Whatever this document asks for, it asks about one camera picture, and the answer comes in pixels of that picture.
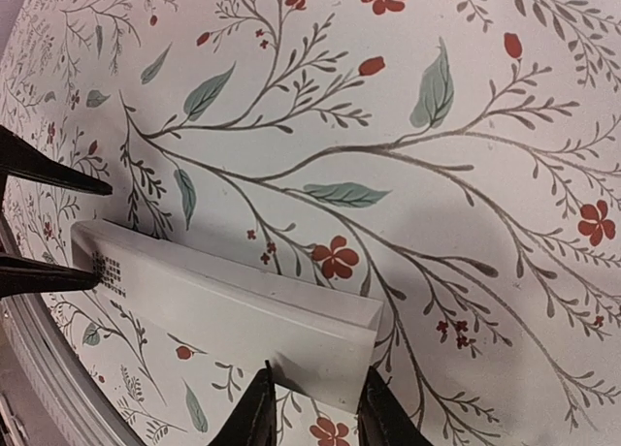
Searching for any white remote control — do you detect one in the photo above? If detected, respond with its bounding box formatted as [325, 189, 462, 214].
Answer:
[71, 220, 383, 413]

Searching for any floral patterned table mat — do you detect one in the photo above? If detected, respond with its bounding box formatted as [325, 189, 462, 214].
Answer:
[1, 0, 620, 445]

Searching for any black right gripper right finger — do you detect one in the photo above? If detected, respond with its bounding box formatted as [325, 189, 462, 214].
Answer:
[357, 366, 432, 446]

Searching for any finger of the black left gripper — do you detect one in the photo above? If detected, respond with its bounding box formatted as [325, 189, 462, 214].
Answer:
[1, 126, 113, 196]
[0, 254, 100, 299]

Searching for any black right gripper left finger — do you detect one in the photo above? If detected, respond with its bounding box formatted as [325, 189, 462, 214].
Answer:
[216, 361, 277, 446]

